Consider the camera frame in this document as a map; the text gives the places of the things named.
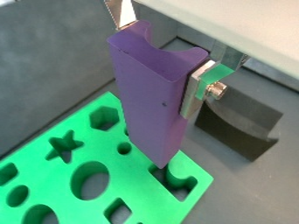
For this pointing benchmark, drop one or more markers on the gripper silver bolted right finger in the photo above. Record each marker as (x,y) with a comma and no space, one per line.
(204,81)

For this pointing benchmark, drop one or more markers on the purple arch block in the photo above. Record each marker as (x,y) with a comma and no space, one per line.
(152,77)

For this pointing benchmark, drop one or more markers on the black curved holder stand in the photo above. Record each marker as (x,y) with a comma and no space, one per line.
(240,121)

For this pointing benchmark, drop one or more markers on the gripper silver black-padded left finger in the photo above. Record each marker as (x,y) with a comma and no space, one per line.
(122,11)

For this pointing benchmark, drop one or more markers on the green shape-sorting foam board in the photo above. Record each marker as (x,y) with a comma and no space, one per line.
(82,173)

